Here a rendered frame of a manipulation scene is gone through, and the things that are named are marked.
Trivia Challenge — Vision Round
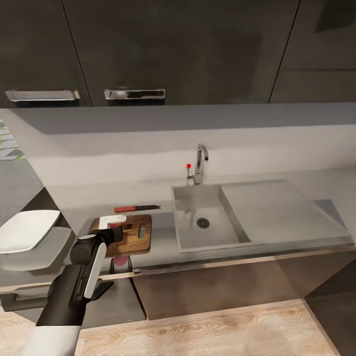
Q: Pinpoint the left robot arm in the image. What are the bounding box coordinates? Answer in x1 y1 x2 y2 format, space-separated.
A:
20 215 127 356

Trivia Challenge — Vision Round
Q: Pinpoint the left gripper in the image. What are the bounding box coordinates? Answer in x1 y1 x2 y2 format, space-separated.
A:
90 227 123 245

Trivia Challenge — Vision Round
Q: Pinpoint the cutting board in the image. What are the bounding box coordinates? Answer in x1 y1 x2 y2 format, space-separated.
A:
88 214 152 256

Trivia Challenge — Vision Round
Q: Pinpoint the bowl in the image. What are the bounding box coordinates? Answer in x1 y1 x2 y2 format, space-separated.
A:
0 210 60 254

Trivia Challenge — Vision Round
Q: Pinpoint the parer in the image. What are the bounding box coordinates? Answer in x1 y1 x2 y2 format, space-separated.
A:
114 205 158 212

